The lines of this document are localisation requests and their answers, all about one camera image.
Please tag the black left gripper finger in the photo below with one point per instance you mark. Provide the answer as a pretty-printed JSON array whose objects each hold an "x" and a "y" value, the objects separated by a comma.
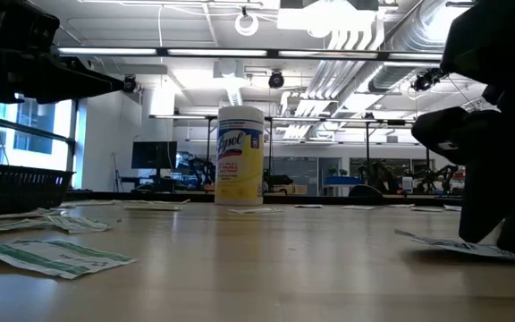
[{"x": 92, "y": 82}]

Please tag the white alcohol wipe packet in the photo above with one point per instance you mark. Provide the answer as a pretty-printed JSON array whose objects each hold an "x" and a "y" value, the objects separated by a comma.
[
  {"x": 358, "y": 207},
  {"x": 472, "y": 248},
  {"x": 427, "y": 209},
  {"x": 308, "y": 206},
  {"x": 452, "y": 207},
  {"x": 399, "y": 205}
]

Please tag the Lysol wipes canister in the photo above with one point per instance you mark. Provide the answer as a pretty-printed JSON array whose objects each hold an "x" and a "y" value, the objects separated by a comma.
[{"x": 239, "y": 156}]

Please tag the LED light strip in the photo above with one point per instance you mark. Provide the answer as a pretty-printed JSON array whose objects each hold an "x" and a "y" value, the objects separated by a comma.
[
  {"x": 329, "y": 54},
  {"x": 217, "y": 52},
  {"x": 414, "y": 56},
  {"x": 105, "y": 51}
]

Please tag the black computer monitor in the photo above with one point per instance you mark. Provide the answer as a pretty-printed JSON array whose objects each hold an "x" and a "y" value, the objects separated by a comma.
[{"x": 154, "y": 155}]

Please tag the black plastic mesh basket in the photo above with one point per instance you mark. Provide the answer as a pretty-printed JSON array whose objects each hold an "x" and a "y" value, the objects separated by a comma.
[{"x": 16, "y": 188}]

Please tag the blue storage bin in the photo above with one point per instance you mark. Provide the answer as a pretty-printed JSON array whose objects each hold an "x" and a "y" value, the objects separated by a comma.
[{"x": 342, "y": 180}]

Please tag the black hanging camera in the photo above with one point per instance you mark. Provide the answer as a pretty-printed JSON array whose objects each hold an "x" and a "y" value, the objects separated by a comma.
[
  {"x": 130, "y": 83},
  {"x": 427, "y": 79},
  {"x": 276, "y": 79}
]

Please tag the black aluminium table frame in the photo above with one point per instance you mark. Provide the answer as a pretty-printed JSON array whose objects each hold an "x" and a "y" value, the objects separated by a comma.
[{"x": 320, "y": 199}]

